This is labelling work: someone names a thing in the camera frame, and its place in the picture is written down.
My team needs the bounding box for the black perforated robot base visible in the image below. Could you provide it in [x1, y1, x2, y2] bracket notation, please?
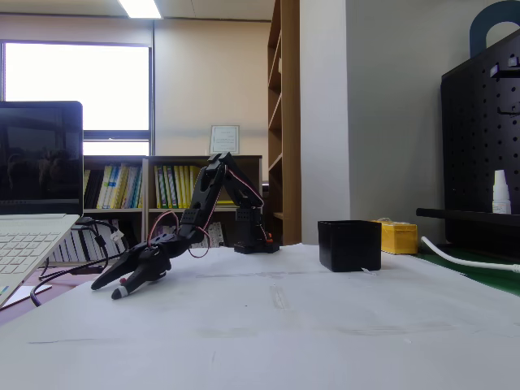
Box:
[233, 221, 282, 256]

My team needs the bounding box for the black square cup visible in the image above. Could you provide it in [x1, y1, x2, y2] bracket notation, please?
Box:
[317, 219, 383, 273]

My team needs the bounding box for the yellow cardboard box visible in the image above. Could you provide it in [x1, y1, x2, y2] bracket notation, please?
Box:
[371, 219, 419, 256]

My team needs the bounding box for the yellow spine book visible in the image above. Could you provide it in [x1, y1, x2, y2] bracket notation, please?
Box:
[102, 164, 118, 210]
[154, 165, 164, 210]

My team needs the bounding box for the green spine book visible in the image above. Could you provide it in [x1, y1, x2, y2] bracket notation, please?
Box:
[162, 165, 172, 210]

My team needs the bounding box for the low wooden bookshelf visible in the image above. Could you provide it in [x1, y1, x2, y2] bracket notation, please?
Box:
[145, 154, 264, 249]
[82, 155, 149, 263]

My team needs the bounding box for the framed white notice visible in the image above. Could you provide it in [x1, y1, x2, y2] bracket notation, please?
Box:
[210, 124, 241, 156]

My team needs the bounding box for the silver laptop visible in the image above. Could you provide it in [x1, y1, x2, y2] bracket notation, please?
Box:
[0, 101, 85, 310]

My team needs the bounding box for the tall wooden shelf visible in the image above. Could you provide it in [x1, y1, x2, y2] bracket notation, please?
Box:
[266, 0, 301, 247]

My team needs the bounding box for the bright window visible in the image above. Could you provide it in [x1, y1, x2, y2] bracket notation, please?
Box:
[0, 40, 154, 158]

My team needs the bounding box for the ceiling light panel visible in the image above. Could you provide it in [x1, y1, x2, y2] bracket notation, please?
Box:
[117, 0, 164, 20]

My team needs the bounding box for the black pegboard stand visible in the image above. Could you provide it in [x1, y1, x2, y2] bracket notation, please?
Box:
[415, 28, 520, 262]

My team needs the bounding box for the small white bottle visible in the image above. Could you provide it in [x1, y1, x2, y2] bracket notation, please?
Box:
[492, 169, 513, 215]

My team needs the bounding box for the dark teal arch sign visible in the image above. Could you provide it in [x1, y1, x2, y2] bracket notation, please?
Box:
[469, 0, 520, 59]

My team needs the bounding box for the red white servo wire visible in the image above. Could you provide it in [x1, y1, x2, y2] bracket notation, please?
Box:
[147, 210, 213, 260]

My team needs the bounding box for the black laptop cable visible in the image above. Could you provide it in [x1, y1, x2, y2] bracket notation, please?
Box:
[38, 221, 130, 282]
[30, 217, 111, 308]

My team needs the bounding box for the white power cable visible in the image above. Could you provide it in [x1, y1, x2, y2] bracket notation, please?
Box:
[420, 236, 520, 275]

